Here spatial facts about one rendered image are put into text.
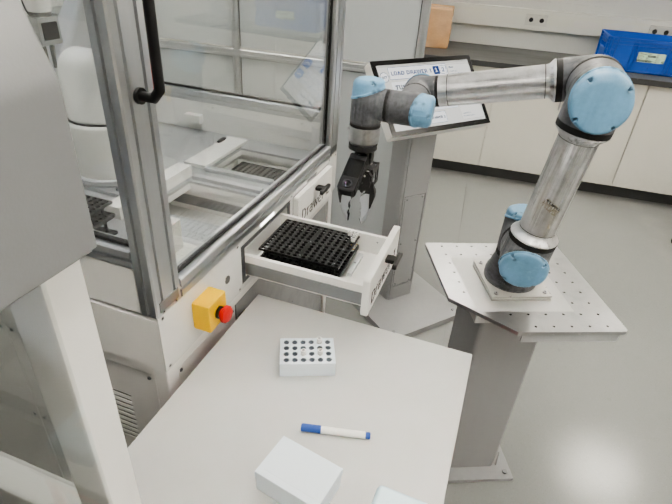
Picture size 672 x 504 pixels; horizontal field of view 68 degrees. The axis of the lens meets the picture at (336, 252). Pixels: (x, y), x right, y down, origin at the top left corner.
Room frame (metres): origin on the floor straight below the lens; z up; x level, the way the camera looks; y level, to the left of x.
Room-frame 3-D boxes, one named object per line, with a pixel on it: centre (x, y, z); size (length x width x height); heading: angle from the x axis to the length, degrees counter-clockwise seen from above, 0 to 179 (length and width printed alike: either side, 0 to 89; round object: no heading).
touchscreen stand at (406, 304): (2.10, -0.34, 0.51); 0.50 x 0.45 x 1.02; 33
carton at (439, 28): (4.37, -0.59, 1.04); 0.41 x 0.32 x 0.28; 76
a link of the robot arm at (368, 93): (1.19, -0.05, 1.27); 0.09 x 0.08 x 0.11; 75
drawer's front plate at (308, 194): (1.49, 0.09, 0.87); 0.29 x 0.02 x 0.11; 162
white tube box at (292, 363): (0.84, 0.05, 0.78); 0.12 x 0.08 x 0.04; 97
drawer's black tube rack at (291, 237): (1.15, 0.07, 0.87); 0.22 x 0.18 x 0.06; 72
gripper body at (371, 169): (1.19, -0.05, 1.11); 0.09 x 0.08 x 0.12; 162
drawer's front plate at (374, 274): (1.09, -0.12, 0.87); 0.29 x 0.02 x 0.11; 162
